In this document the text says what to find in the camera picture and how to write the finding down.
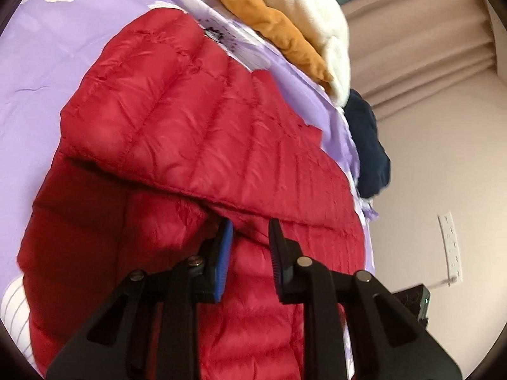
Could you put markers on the white power strip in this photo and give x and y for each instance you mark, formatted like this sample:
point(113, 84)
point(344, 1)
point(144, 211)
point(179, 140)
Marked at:
point(449, 245)

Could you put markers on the red down jacket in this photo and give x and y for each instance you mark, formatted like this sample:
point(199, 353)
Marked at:
point(178, 126)

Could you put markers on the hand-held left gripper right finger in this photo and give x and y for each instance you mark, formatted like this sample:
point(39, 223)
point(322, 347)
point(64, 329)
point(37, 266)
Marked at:
point(278, 263)

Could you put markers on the purple floral bed sheet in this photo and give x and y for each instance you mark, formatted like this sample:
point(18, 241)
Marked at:
point(59, 47)

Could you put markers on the mustard orange garment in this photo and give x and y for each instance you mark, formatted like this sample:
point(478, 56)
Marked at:
point(269, 19)

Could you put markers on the navy blue garment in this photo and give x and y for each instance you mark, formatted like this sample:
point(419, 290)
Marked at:
point(368, 146)

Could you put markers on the beige curtain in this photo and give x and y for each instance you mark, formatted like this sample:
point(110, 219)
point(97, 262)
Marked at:
point(416, 47)

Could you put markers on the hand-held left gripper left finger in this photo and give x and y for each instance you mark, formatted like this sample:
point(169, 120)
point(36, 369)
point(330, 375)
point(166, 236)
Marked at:
point(225, 254)

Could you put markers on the white fluffy garment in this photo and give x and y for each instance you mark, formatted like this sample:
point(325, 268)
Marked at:
point(309, 8)

